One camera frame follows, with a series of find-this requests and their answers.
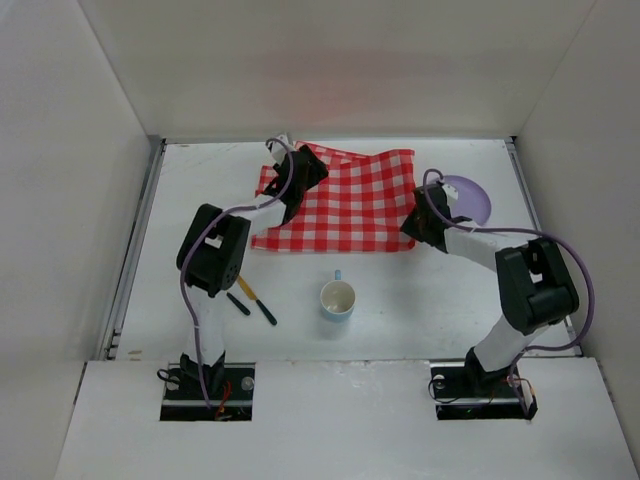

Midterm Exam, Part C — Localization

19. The lilac round plate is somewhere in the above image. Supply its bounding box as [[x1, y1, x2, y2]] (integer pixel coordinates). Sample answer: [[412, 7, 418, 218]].
[[443, 175, 492, 226]]

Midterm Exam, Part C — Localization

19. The red white checkered cloth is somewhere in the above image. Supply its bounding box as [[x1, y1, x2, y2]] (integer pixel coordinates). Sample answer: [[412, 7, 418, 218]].
[[251, 142, 416, 253]]

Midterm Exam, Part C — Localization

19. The light blue mug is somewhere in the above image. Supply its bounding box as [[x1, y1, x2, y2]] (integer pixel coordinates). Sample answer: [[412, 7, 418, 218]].
[[320, 270, 356, 322]]

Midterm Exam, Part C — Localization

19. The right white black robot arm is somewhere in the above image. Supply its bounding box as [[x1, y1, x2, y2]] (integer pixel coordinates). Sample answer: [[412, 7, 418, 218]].
[[401, 182, 579, 396]]

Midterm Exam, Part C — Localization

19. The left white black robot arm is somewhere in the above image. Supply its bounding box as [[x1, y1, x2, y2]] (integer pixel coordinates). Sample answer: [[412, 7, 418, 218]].
[[176, 138, 328, 404]]

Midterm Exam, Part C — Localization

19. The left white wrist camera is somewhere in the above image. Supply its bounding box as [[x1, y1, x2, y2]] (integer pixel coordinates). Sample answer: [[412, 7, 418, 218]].
[[265, 133, 293, 164]]

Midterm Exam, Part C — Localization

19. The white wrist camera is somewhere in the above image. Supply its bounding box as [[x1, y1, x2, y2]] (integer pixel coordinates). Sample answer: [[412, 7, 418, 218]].
[[265, 133, 293, 164], [440, 182, 459, 208]]

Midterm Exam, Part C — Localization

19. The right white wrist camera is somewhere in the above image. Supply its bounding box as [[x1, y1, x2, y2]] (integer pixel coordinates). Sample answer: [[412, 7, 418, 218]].
[[440, 182, 459, 208]]

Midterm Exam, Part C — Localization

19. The gold knife teal handle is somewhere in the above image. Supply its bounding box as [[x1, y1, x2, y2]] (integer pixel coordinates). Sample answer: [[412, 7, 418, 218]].
[[237, 276, 278, 326]]

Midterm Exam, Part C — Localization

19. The gold fork teal handle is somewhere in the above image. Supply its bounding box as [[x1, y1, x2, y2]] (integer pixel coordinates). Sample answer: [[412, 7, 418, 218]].
[[226, 292, 251, 316]]

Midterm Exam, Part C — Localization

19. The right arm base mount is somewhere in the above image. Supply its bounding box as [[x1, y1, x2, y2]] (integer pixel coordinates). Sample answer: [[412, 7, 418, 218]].
[[427, 362, 538, 421]]

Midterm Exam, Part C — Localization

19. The aluminium table edge rail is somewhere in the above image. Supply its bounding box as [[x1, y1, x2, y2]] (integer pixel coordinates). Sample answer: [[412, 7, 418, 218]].
[[505, 140, 580, 362]]

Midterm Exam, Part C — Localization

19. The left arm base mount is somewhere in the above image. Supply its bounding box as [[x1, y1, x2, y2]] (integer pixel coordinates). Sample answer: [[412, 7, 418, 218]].
[[156, 354, 256, 422]]

